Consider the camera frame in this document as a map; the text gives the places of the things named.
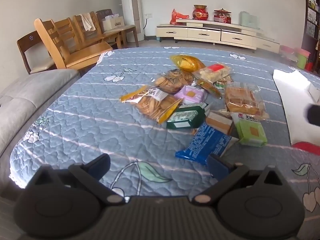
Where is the clear bag of round cookies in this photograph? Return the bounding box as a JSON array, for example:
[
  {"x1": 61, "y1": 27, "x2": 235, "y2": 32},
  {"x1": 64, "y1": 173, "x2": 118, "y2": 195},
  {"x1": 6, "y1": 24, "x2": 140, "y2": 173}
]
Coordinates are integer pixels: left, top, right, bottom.
[{"x1": 152, "y1": 69, "x2": 195, "y2": 94}]

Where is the red flat object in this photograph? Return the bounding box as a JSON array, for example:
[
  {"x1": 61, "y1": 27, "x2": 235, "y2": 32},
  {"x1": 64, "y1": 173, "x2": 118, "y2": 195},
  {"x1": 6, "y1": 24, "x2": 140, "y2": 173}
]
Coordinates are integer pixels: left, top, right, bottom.
[{"x1": 292, "y1": 142, "x2": 320, "y2": 153}]

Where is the dark wooden display shelf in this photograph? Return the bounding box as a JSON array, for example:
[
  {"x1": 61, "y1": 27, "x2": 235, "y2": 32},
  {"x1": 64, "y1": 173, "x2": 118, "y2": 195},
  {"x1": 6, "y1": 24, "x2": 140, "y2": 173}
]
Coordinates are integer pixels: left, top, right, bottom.
[{"x1": 301, "y1": 0, "x2": 320, "y2": 74}]

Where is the dark green cracker packet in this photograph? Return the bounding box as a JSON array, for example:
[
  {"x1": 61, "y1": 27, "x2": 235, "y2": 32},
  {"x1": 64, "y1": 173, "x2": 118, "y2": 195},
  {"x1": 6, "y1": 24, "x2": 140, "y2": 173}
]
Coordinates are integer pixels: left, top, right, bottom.
[{"x1": 166, "y1": 102, "x2": 213, "y2": 130}]

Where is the red gift box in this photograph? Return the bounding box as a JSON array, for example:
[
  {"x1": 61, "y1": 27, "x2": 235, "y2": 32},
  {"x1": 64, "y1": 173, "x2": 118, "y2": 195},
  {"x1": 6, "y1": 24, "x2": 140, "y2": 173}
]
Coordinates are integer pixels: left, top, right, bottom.
[{"x1": 214, "y1": 8, "x2": 232, "y2": 23}]

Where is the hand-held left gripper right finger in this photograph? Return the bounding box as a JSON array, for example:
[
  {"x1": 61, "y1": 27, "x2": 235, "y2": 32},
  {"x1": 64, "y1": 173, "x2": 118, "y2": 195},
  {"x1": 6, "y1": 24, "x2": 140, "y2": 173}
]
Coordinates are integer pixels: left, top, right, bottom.
[{"x1": 191, "y1": 154, "x2": 288, "y2": 204}]

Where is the light wooden chair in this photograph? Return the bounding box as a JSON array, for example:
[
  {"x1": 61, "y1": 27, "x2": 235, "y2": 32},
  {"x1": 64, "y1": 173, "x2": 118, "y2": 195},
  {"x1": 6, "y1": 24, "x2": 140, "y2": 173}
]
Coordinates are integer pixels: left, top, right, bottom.
[{"x1": 34, "y1": 18, "x2": 113, "y2": 77}]

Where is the white standing air conditioner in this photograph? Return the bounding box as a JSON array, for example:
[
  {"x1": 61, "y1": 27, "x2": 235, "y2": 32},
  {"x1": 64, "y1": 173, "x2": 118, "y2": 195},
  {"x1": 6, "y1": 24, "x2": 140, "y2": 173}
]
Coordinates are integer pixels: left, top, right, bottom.
[{"x1": 119, "y1": 0, "x2": 145, "y2": 42}]

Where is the rice cracker packet red label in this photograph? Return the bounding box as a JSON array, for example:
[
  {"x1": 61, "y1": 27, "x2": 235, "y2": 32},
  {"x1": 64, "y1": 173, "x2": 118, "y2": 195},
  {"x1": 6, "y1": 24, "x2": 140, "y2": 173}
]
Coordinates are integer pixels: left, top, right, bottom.
[{"x1": 192, "y1": 64, "x2": 233, "y2": 83}]

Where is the purple wafer packet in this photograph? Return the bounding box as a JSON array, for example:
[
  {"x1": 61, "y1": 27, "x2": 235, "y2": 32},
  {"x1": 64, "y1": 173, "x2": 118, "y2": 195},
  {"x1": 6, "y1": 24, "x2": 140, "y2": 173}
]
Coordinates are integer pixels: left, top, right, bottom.
[{"x1": 174, "y1": 85, "x2": 208, "y2": 105}]

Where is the blue snack packet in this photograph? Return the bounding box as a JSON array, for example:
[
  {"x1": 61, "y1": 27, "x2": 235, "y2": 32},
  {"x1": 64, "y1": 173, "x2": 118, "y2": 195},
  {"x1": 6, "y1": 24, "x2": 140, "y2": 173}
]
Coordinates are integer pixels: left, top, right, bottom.
[{"x1": 175, "y1": 122, "x2": 239, "y2": 165}]

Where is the cream television cabinet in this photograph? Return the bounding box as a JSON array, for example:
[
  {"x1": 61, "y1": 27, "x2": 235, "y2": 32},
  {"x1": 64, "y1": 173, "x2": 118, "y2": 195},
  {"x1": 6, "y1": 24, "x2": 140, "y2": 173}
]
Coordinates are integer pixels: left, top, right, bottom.
[{"x1": 156, "y1": 19, "x2": 280, "y2": 54}]

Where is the red and gold jar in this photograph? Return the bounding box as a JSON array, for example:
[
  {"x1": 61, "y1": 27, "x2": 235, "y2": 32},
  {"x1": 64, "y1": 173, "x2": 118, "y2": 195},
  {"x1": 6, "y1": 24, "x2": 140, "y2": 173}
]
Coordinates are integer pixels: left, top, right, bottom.
[{"x1": 192, "y1": 4, "x2": 209, "y2": 20}]

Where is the orange and white packet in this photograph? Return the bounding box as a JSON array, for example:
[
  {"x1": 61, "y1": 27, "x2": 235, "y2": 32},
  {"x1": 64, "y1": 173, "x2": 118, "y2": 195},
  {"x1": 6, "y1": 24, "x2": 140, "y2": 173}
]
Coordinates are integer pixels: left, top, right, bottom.
[{"x1": 205, "y1": 111, "x2": 234, "y2": 135}]

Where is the green plastic bucket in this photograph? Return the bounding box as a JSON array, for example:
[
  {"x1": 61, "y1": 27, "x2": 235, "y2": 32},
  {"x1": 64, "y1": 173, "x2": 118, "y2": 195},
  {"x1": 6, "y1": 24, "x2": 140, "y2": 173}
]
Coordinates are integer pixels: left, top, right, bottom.
[{"x1": 297, "y1": 54, "x2": 308, "y2": 69}]

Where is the wooden chair with towel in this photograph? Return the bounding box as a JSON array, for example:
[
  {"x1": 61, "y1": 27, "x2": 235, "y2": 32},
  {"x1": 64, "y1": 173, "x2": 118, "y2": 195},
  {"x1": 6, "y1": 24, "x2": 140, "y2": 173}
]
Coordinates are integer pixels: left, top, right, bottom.
[{"x1": 72, "y1": 12, "x2": 118, "y2": 49}]

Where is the white gift bag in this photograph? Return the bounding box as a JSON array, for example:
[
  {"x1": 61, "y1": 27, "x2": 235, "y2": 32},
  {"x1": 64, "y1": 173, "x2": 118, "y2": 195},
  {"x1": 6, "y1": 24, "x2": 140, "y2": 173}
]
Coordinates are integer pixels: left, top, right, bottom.
[{"x1": 102, "y1": 14, "x2": 125, "y2": 32}]

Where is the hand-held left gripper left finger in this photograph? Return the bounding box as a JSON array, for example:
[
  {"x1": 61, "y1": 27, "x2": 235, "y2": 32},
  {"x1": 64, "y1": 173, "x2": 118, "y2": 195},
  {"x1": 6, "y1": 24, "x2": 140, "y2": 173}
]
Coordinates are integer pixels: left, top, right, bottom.
[{"x1": 31, "y1": 153, "x2": 126, "y2": 205}]

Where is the yellow transparent snack packet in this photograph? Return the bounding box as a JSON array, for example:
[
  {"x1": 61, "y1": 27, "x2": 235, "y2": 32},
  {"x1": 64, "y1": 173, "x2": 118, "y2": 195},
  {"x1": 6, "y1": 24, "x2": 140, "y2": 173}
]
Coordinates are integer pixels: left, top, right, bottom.
[{"x1": 170, "y1": 54, "x2": 209, "y2": 73}]

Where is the yellow-edged pancake cookie bag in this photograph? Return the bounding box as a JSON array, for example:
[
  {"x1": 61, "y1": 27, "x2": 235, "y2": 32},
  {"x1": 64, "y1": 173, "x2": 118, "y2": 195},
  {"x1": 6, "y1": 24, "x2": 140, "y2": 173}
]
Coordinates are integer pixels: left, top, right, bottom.
[{"x1": 119, "y1": 85, "x2": 184, "y2": 124}]

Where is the blue quilted blanket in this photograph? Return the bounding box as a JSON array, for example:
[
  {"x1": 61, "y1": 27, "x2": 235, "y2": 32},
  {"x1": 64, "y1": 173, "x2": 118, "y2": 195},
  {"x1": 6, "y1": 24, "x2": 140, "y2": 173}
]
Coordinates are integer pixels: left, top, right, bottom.
[{"x1": 9, "y1": 46, "x2": 320, "y2": 240}]

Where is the light green wafer packet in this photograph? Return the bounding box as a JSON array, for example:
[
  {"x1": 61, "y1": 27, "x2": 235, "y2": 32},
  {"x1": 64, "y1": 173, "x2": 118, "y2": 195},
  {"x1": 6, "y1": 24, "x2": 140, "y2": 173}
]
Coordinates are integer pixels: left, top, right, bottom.
[{"x1": 230, "y1": 112, "x2": 268, "y2": 147}]

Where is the green-edged brown cake packet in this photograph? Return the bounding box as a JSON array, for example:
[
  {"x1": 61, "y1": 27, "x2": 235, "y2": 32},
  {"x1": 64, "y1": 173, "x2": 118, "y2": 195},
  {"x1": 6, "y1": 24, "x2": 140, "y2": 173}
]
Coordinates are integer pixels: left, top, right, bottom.
[{"x1": 194, "y1": 77, "x2": 223, "y2": 99}]

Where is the white cardboard box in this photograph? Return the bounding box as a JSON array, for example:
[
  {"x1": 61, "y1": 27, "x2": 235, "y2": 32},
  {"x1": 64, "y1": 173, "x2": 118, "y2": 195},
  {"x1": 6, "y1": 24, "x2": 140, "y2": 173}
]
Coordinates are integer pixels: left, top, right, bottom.
[{"x1": 272, "y1": 69, "x2": 320, "y2": 146}]

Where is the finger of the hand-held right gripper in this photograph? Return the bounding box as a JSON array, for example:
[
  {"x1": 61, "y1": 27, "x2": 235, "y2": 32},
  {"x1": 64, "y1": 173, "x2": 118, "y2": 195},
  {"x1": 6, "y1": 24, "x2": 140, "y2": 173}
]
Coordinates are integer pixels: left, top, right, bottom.
[{"x1": 305, "y1": 104, "x2": 320, "y2": 126}]

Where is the mint green kitchen appliance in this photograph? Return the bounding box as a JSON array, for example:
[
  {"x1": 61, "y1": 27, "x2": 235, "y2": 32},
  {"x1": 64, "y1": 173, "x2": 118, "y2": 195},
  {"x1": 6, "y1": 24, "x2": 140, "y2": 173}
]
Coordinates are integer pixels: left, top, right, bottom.
[{"x1": 239, "y1": 11, "x2": 252, "y2": 27}]

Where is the orange plastic bag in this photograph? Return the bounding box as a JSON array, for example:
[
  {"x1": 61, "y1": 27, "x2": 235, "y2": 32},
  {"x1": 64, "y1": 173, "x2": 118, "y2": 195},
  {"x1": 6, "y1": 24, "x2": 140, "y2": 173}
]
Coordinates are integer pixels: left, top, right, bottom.
[{"x1": 170, "y1": 9, "x2": 190, "y2": 25}]

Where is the dark brown chair white cushion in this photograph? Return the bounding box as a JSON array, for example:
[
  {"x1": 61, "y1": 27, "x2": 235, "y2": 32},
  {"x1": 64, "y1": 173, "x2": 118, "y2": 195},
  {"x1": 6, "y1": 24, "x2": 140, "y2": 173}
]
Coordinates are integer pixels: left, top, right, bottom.
[{"x1": 17, "y1": 31, "x2": 58, "y2": 74}]

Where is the clear bag of bread slices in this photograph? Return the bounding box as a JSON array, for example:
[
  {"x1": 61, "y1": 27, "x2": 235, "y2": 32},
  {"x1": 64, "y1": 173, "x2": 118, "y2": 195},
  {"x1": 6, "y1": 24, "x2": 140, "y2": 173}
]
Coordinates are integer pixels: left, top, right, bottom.
[{"x1": 224, "y1": 81, "x2": 270, "y2": 120}]

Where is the white towel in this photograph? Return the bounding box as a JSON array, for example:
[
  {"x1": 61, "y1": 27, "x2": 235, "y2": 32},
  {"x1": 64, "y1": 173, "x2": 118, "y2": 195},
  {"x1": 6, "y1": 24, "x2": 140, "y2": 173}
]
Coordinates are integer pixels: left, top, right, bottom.
[{"x1": 79, "y1": 12, "x2": 97, "y2": 32}]

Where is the grey sofa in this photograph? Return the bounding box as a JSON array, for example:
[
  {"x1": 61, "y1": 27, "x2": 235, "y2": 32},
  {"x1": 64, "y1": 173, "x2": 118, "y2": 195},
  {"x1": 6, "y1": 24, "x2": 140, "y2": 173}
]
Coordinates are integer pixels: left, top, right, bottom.
[{"x1": 0, "y1": 69, "x2": 81, "y2": 200}]

